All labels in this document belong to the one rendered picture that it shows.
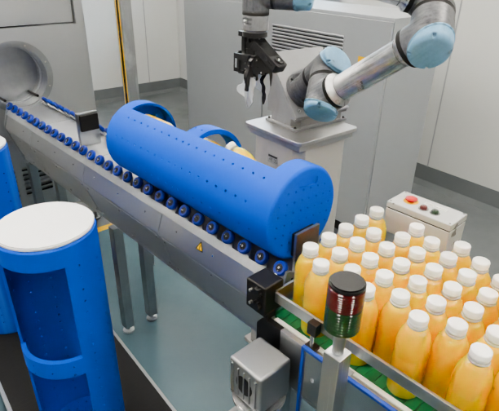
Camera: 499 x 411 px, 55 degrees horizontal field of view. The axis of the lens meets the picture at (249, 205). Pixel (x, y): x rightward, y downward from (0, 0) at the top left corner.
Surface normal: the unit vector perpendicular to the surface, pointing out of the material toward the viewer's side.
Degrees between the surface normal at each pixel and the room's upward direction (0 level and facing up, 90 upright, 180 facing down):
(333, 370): 90
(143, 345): 0
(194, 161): 55
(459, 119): 90
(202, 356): 0
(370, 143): 90
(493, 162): 90
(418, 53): 121
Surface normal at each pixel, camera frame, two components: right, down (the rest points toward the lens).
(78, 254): 0.82, 0.28
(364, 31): -0.78, 0.28
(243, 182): -0.57, -0.30
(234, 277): -0.68, 0.00
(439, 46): -0.14, 0.85
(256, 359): 0.02, -0.88
